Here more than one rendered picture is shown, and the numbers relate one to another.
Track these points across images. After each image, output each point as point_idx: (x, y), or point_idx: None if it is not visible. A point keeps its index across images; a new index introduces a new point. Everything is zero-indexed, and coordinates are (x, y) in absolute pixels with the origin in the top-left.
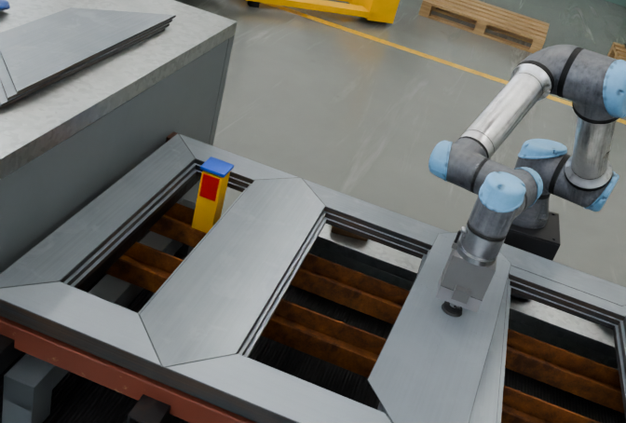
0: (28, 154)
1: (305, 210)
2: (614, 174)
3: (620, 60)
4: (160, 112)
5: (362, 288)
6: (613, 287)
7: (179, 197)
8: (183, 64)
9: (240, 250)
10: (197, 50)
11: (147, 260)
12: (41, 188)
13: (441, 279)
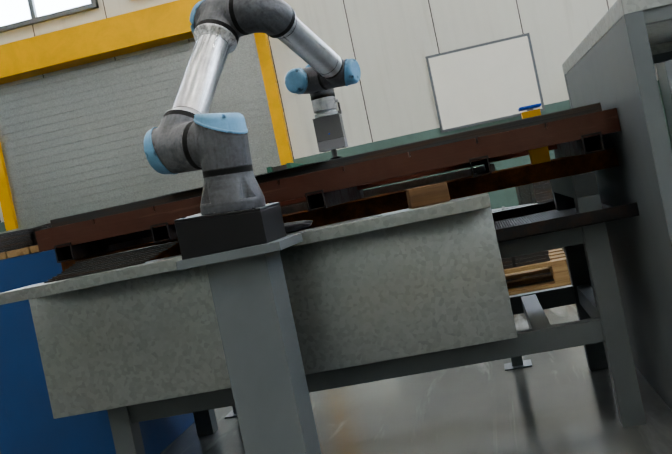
0: (573, 59)
1: None
2: (157, 127)
3: None
4: (604, 76)
5: (401, 205)
6: (193, 189)
7: (577, 151)
8: (600, 34)
9: None
10: (603, 23)
11: None
12: (581, 86)
13: (345, 139)
